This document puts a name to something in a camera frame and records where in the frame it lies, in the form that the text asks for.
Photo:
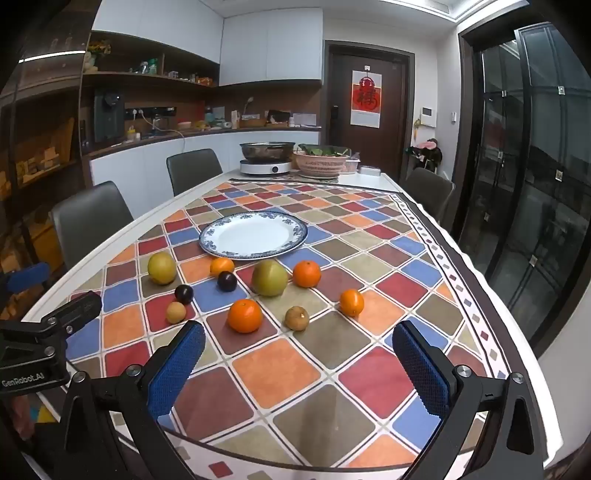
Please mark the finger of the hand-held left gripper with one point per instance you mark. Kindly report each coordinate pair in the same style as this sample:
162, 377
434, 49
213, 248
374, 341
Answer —
74, 310
30, 277

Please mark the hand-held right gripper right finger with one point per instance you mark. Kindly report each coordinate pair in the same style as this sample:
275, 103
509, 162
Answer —
422, 374

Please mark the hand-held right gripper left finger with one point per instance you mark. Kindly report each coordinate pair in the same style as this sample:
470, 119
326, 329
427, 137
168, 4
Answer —
178, 369

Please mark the dark purple plum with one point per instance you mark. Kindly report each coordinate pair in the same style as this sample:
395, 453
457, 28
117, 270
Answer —
183, 294
227, 281

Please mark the green apple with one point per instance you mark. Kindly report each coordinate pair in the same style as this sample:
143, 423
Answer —
161, 267

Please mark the small orange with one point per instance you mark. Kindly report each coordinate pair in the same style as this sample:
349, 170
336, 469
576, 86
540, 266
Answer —
222, 266

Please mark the small brown kiwi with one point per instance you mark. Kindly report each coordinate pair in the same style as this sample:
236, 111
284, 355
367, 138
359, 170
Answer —
296, 318

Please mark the large green pear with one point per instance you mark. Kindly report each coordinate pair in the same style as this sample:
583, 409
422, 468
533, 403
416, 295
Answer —
269, 277

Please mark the blue rimmed white plate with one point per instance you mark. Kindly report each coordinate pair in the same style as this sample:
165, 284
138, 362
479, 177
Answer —
253, 237

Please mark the grey dining chair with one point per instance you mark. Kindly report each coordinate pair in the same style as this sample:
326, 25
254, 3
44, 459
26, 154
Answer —
429, 189
194, 170
92, 221

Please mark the wooden shelf unit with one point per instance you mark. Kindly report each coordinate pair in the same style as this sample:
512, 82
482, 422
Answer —
41, 161

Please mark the colourful checkered tablecloth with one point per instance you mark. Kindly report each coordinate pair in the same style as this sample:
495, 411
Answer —
295, 369

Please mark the white kitchen counter cabinet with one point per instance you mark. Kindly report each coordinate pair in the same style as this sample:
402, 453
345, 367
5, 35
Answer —
147, 161

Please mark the black water dispenser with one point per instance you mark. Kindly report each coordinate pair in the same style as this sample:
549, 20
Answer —
108, 115

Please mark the white flat box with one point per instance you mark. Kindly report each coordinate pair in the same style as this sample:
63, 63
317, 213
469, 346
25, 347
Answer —
371, 170

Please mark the black framed glass sliding door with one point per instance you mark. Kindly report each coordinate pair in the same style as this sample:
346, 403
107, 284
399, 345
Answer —
531, 184

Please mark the white induction cooker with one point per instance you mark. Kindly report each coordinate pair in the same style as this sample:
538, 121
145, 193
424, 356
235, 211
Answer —
265, 168

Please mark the white plastic basket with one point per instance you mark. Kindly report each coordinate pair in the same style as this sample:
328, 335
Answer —
353, 165

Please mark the pink plush toy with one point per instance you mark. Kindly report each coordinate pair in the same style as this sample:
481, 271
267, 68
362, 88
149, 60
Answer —
427, 150

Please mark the pink plastic basket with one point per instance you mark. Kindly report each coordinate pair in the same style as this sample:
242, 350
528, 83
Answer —
322, 166

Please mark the steel cooking pot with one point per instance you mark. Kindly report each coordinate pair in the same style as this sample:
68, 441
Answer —
267, 151

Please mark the green leafy vegetables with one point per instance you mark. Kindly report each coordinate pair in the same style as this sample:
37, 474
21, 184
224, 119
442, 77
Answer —
323, 150

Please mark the black bag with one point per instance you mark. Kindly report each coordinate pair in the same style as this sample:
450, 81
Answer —
278, 116

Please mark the white paper box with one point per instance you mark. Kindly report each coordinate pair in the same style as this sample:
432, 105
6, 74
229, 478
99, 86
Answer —
304, 120

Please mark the dark brown door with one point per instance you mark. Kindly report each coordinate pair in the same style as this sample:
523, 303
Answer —
339, 74

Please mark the white upper cabinets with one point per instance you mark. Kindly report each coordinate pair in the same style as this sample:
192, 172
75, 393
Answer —
268, 41

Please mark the wooden wall shelf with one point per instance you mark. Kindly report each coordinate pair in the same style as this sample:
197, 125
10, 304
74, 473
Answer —
152, 81

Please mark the white wall intercom panel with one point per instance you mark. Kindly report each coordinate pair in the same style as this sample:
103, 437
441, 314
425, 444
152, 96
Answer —
427, 117

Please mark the red wall calendar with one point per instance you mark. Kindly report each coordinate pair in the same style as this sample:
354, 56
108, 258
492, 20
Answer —
365, 98

